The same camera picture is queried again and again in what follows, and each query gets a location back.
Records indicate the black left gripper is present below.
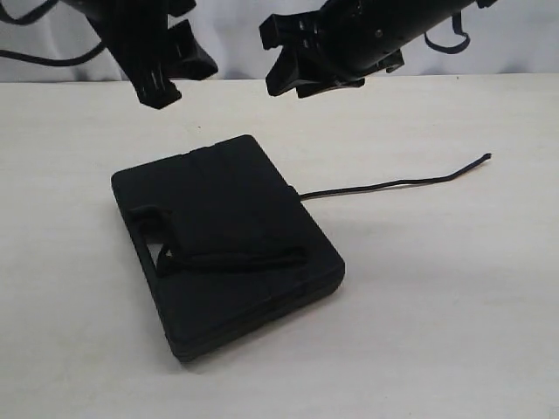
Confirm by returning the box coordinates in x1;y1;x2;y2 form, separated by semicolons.
85;0;218;109

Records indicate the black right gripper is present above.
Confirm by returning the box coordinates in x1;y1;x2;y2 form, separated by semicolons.
258;0;405;100

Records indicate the black cord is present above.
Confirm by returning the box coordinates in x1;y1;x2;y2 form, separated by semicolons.
128;152;493;280

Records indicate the black plastic case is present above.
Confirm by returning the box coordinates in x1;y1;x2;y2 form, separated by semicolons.
111;134;346;363

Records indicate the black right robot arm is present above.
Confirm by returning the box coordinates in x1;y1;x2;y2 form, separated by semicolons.
259;0;471;99

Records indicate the white backdrop curtain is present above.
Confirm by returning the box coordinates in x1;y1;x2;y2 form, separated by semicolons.
1;1;558;94

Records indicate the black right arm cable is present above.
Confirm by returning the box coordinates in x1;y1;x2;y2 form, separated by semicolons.
424;10;472;57

